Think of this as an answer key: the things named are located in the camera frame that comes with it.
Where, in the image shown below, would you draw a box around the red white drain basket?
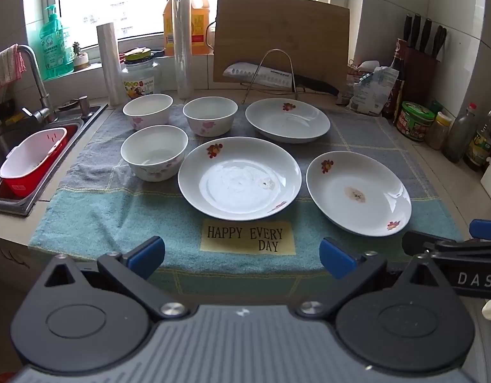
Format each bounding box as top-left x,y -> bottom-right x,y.
0,124 -> 80,200

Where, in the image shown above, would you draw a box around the orange cooking oil bottle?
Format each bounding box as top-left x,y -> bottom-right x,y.
163,0 -> 211,56

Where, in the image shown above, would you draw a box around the tall plastic wrap roll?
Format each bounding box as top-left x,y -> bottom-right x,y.
172,0 -> 195,100

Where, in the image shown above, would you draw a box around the dark red knife block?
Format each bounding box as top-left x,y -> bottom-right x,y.
403,46 -> 437,106

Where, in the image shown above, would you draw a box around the white red printed packet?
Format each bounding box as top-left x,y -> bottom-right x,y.
346,61 -> 379,88

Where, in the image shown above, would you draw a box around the black handled kitchen knife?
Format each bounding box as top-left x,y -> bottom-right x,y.
222,62 -> 339,96

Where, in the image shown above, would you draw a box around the green dish soap bottle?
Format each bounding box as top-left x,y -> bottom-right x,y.
39,4 -> 74,81

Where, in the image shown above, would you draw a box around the steel sink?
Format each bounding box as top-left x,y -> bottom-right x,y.
0,104 -> 108,216

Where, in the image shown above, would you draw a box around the dark soy sauce bottle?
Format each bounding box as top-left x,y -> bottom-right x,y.
389,39 -> 407,118

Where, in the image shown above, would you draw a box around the yellow label bottle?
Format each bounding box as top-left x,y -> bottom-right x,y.
464,106 -> 491,172

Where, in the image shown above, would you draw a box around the metal wire rack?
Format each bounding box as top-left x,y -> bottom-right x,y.
241,49 -> 302,102

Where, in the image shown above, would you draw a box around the white plate red flower print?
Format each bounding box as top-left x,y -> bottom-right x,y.
306,151 -> 413,237
245,98 -> 331,144
177,136 -> 302,222

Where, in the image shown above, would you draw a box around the small potted plant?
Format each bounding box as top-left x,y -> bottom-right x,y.
72,42 -> 90,69

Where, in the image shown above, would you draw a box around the white bowl pink flower print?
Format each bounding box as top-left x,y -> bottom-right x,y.
123,94 -> 174,130
182,96 -> 239,137

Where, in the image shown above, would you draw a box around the glass jar with lid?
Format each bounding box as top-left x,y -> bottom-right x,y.
121,48 -> 160,100

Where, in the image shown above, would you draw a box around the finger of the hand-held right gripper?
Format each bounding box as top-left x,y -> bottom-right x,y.
469,219 -> 491,241
402,230 -> 491,266

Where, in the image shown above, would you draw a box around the white blue printed bag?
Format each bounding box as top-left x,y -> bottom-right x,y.
346,66 -> 401,116

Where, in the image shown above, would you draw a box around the small yellow lidded jar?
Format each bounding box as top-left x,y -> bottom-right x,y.
426,112 -> 453,150

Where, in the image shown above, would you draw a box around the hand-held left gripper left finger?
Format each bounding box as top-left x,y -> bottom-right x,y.
42,236 -> 189,320

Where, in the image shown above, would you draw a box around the clear bottle red cap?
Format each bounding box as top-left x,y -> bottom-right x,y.
443,103 -> 479,163

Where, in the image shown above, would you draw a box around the metal faucet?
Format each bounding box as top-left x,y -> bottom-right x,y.
18,45 -> 58,124

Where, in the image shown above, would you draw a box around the green lidded food tub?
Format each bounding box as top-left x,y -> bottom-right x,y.
397,101 -> 435,142

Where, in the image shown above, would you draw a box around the blue grey checked towel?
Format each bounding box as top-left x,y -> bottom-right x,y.
28,104 -> 465,300

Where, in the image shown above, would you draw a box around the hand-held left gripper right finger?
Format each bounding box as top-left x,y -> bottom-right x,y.
295,237 -> 449,320

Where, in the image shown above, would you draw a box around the white bowl pale purple flowers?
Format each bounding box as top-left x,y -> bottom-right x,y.
120,125 -> 189,182

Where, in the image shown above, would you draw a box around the pink dish cloth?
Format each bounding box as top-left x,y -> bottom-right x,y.
0,44 -> 26,92

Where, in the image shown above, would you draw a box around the short plastic wrap roll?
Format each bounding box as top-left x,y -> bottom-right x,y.
96,22 -> 128,106

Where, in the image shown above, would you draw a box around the bamboo cutting board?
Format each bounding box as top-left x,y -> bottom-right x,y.
205,0 -> 351,88

